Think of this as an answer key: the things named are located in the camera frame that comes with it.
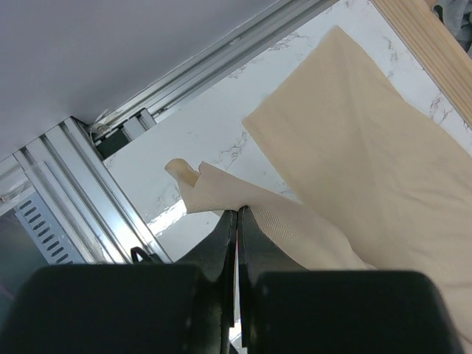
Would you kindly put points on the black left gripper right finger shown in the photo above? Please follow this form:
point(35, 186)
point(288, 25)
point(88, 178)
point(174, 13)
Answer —
point(285, 308)

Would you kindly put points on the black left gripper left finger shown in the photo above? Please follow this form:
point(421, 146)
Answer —
point(146, 307)

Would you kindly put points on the beige trousers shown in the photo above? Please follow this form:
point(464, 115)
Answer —
point(378, 184)

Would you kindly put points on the wooden clothes rack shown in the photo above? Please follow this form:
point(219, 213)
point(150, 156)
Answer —
point(435, 48)

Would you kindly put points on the grey garment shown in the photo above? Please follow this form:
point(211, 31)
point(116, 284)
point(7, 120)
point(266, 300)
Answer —
point(456, 16)

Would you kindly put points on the aluminium frame rail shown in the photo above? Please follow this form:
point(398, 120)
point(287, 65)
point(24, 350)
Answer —
point(63, 167)

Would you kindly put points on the grey slotted cable duct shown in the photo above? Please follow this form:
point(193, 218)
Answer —
point(46, 232)

